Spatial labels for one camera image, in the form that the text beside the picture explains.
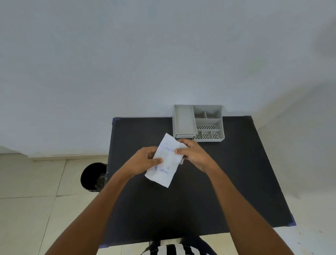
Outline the person's left forearm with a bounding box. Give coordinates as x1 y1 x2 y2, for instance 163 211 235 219
44 171 135 255

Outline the person's left hand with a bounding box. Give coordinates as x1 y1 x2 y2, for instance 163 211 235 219
119 146 164 179

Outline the person's right forearm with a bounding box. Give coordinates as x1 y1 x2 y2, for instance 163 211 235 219
207 167 295 255

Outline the grey plastic organizer tray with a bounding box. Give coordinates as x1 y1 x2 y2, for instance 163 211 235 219
172 104 225 143

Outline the person's right hand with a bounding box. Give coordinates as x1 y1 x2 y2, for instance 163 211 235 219
174 138 218 174

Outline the black and white striped shirt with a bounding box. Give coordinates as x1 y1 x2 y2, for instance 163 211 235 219
140 236 218 255

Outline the black round trash bin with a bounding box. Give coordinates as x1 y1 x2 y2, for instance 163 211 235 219
80 162 107 192

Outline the white paper packet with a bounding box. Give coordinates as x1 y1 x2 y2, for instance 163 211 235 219
145 133 187 188

